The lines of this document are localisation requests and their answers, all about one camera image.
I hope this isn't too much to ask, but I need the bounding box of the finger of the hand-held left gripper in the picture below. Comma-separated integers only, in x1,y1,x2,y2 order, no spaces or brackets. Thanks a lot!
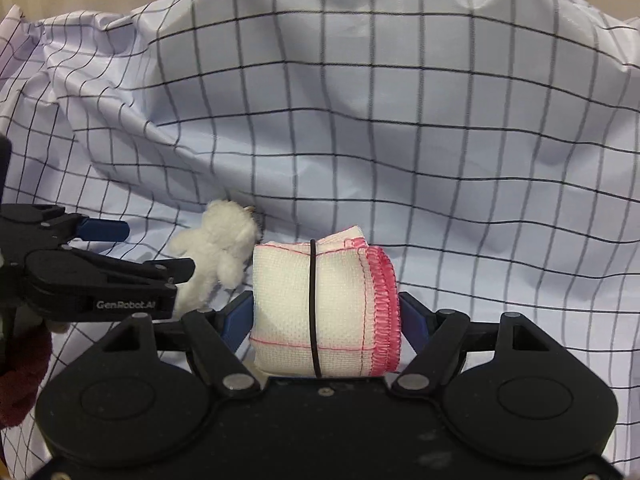
59,247,196,288
0,204,131,249

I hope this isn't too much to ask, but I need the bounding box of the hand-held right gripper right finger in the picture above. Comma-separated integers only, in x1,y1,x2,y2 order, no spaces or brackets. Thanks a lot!
391,292,551,402

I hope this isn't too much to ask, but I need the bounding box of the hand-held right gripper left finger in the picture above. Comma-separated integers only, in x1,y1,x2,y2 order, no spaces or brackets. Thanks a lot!
100,290,262,402

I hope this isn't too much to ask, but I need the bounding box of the white plush bear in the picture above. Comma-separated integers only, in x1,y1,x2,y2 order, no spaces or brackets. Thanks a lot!
167,199,262,311

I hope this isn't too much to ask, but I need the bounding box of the white cloth roll pink edge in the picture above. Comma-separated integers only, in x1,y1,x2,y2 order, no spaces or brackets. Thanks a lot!
250,225,402,379

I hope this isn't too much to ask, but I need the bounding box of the black elastic band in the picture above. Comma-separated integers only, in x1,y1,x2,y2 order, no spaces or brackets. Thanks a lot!
308,239,324,379

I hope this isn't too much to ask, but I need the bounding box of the checked white bed sheet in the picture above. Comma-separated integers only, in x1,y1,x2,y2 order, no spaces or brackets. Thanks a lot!
0,0,640,480

